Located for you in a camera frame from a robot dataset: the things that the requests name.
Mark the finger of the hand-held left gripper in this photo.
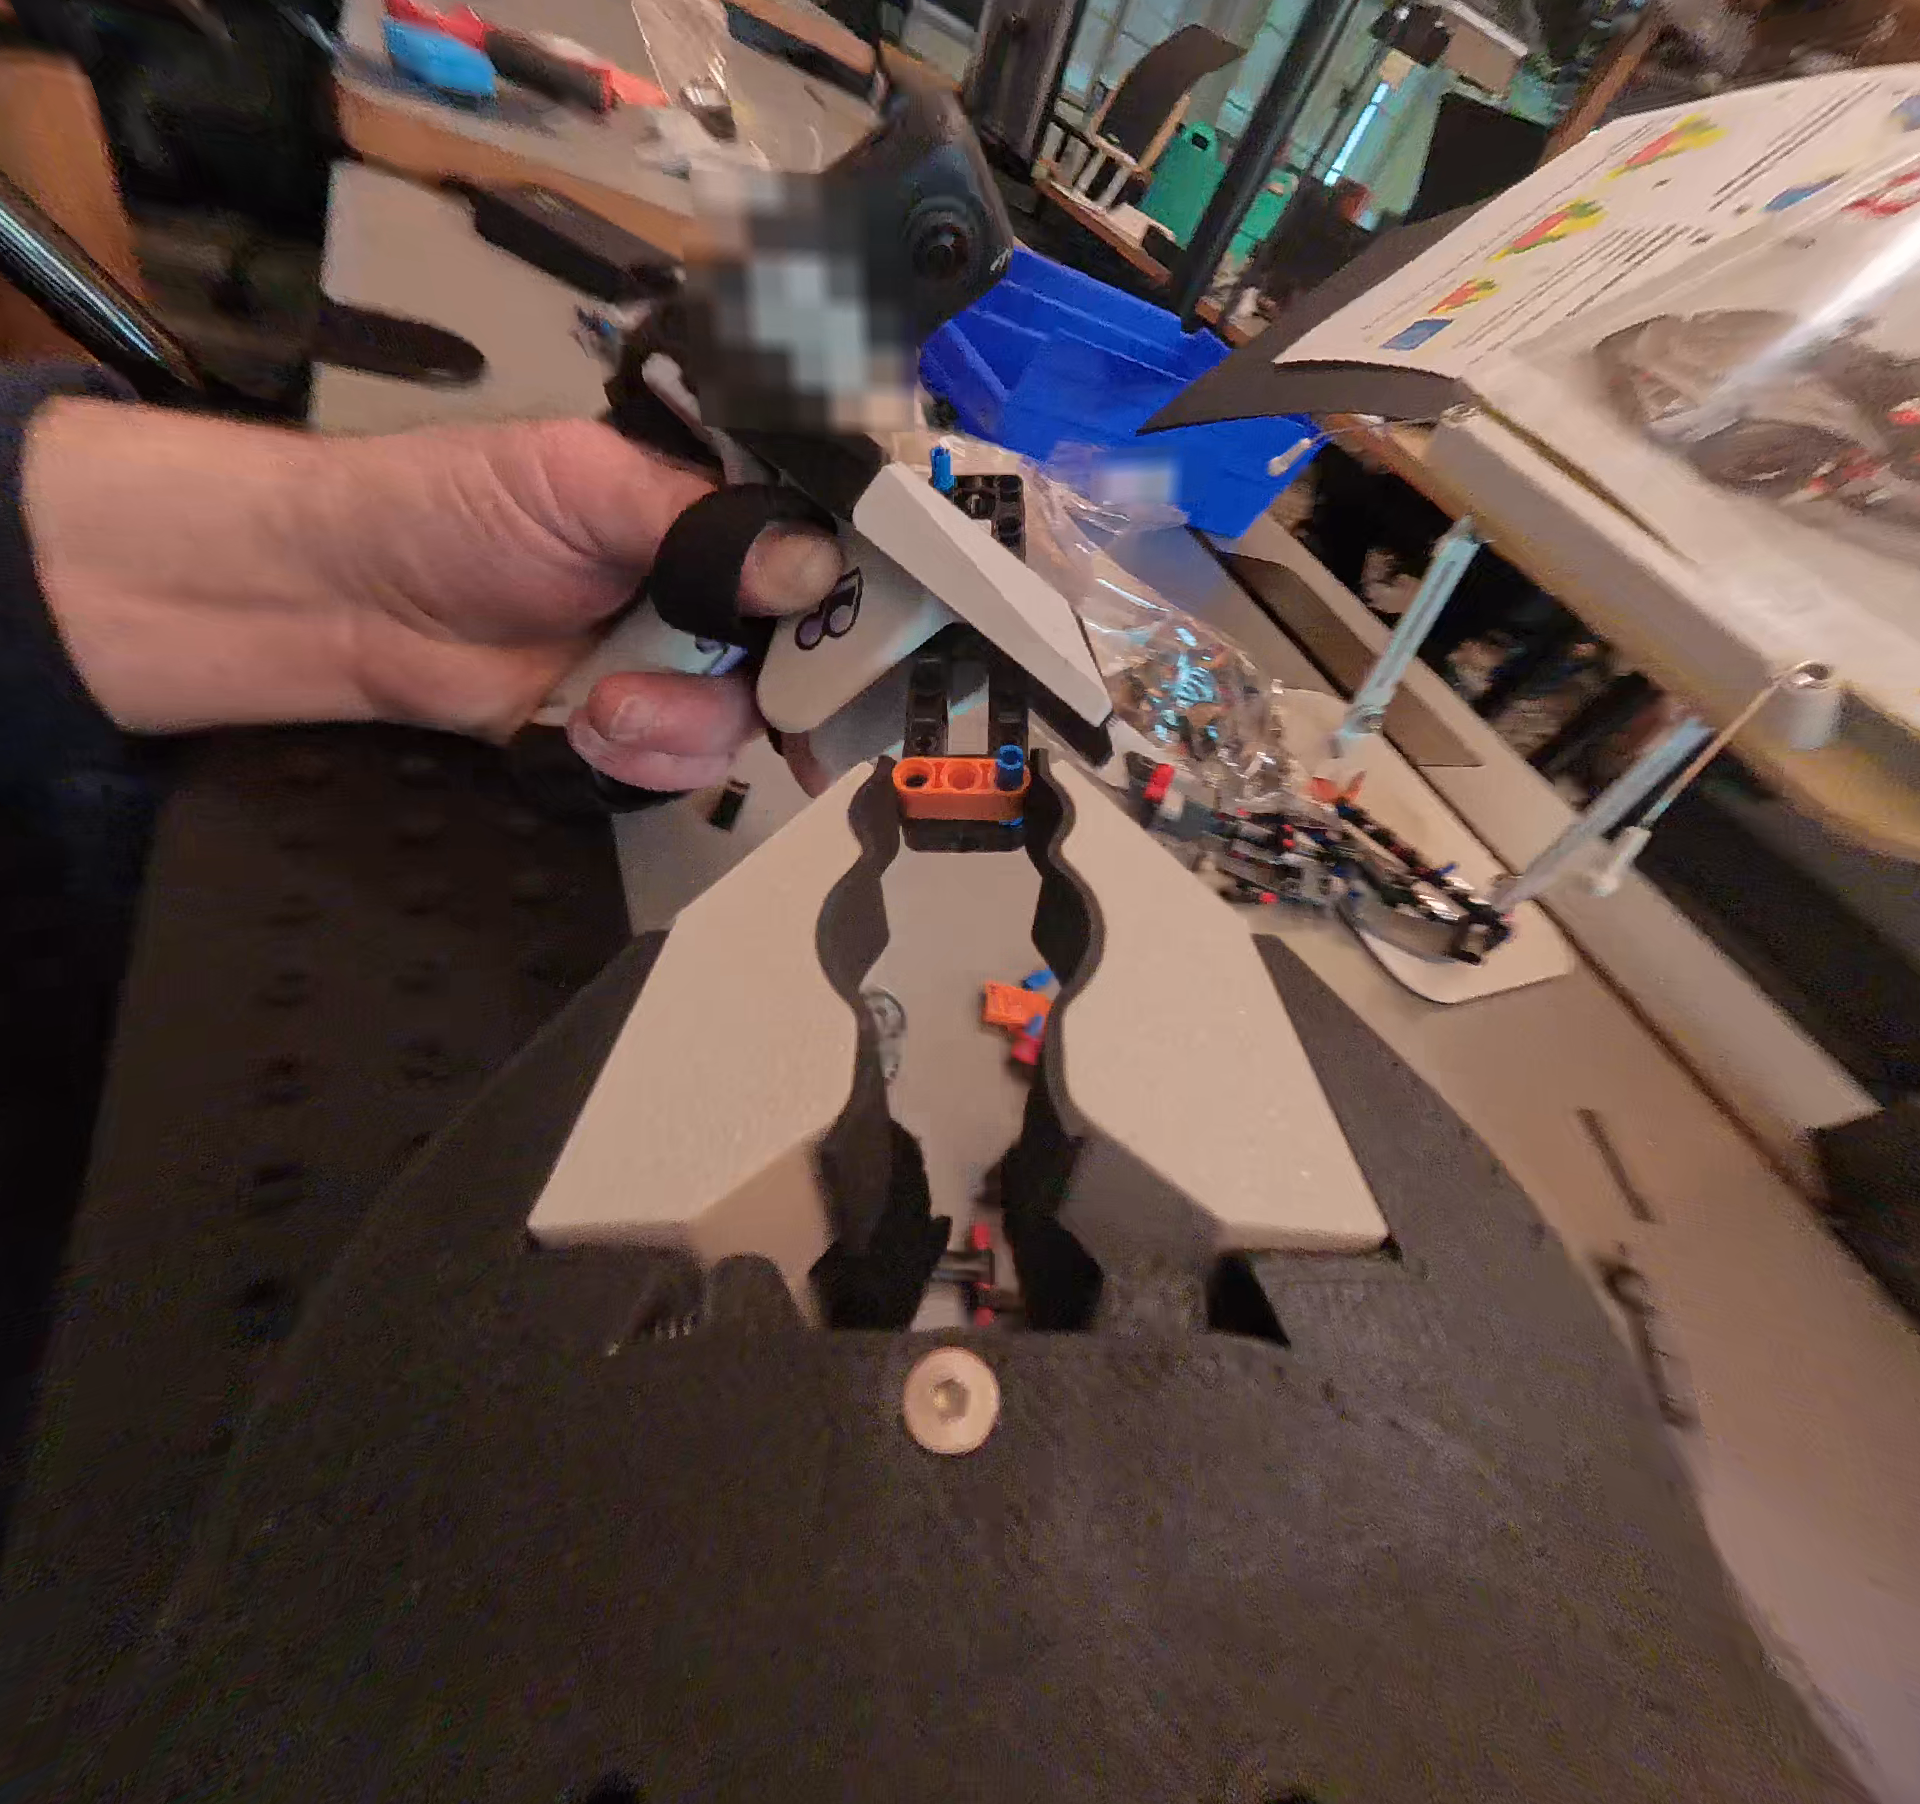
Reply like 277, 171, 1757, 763
851, 463, 1119, 766

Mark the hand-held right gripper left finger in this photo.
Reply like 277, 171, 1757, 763
526, 759, 954, 1332

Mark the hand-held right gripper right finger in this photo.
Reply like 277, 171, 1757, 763
999, 754, 1394, 1332

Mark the black lego frame beam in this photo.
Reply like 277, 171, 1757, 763
899, 442, 1041, 772

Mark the orange lego connector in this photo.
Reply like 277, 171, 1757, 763
889, 751, 1037, 824

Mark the person's left forearm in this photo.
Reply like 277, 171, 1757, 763
0, 362, 144, 845

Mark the clear bag of lego parts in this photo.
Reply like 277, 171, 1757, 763
1114, 616, 1310, 772

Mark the short dark lego axle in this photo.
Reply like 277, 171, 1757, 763
1573, 1106, 1663, 1223

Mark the dark lego axle with connector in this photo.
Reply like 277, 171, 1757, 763
1595, 1253, 1700, 1434

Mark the person's left hand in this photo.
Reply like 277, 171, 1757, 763
20, 390, 852, 804

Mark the pile of flat clear bags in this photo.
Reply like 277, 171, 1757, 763
1034, 451, 1299, 786

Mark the blue plastic bin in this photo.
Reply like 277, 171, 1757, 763
916, 244, 1326, 540

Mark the clear bag with dark parts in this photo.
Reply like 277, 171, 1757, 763
620, 0, 746, 143

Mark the black pole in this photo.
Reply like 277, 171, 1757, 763
1168, 0, 1421, 331

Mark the flat black box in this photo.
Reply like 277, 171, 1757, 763
471, 180, 679, 302

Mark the black perforated board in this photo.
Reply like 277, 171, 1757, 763
0, 731, 670, 1626

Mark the blue block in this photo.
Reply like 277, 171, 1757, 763
378, 15, 502, 105

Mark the instruction booklet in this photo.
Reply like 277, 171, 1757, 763
1138, 61, 1920, 520

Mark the red handled tool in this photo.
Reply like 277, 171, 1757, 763
380, 0, 671, 115

